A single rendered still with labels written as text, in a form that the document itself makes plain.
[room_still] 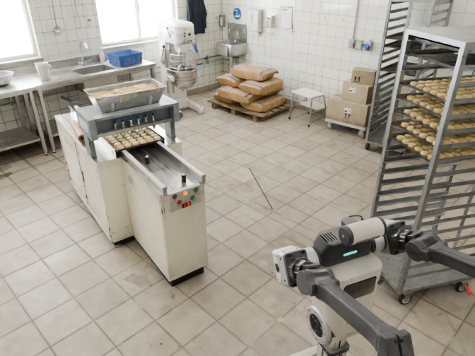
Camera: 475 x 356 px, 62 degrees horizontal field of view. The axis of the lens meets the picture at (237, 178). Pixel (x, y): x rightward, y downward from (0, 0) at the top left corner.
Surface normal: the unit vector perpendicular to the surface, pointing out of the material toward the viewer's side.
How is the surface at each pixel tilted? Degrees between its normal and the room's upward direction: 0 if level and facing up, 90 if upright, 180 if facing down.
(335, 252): 90
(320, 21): 90
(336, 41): 90
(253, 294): 0
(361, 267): 0
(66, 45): 90
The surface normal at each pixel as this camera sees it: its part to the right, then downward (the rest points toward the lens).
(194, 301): 0.00, -0.88
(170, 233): 0.58, 0.40
